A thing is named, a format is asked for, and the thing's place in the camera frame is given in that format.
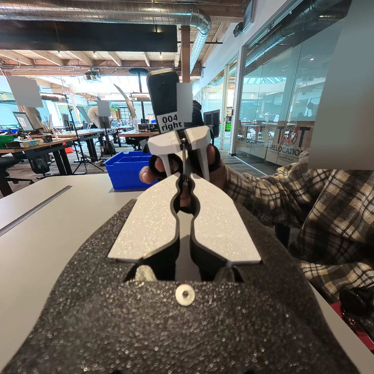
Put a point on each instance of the black office chair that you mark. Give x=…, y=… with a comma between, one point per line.
x=8, y=163

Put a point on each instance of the wooden pillar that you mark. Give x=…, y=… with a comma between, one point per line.
x=185, y=52

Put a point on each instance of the blue plastic bin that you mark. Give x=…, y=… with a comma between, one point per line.
x=125, y=172

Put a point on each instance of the red and black bag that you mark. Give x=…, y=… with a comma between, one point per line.
x=336, y=312

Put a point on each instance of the wooden desk black legs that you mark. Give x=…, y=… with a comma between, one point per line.
x=55, y=143
x=87, y=133
x=128, y=133

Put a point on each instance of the silver air duct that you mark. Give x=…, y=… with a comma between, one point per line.
x=117, y=14

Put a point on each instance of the orange cone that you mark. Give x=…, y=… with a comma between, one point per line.
x=68, y=150

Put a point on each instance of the computer monitor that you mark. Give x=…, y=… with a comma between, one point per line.
x=23, y=121

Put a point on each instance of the black hanging ceiling panel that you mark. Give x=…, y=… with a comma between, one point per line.
x=87, y=36

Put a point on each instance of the black backpack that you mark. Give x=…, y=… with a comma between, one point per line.
x=109, y=149

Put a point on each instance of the large red black window decal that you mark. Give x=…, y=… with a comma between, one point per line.
x=301, y=131

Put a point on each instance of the stack of green crates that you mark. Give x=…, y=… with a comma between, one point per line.
x=229, y=128

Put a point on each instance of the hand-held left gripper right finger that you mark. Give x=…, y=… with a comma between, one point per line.
x=225, y=230

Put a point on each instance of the small red black window decal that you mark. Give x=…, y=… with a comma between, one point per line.
x=257, y=131

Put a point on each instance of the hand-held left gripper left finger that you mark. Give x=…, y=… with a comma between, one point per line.
x=146, y=228

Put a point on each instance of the black box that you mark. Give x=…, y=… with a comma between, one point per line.
x=146, y=127

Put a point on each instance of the hanging light panel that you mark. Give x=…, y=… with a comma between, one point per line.
x=140, y=98

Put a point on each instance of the black panel on stand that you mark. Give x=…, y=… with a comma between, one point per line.
x=211, y=121

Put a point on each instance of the black pole round top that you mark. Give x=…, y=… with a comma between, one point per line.
x=138, y=71

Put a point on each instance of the curved feather banner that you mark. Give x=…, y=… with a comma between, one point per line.
x=128, y=105

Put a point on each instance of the black wall-mounted device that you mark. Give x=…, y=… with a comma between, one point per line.
x=239, y=29

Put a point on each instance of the black tripod light stand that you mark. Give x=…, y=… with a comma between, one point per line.
x=54, y=98

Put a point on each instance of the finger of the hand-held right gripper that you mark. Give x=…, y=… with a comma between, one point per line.
x=198, y=138
x=163, y=143

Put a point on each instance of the person's plaid shirt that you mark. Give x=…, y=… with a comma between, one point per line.
x=336, y=277

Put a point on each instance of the green plastic crate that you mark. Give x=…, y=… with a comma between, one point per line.
x=5, y=141

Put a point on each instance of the long silver bolt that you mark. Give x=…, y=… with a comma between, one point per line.
x=183, y=141

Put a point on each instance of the person's right hand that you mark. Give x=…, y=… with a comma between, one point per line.
x=219, y=179

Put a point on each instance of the black screen on stand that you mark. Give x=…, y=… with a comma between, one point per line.
x=104, y=122

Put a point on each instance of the tissue box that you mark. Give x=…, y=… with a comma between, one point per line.
x=30, y=143

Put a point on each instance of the black mesh chair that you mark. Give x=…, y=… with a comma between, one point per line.
x=39, y=165

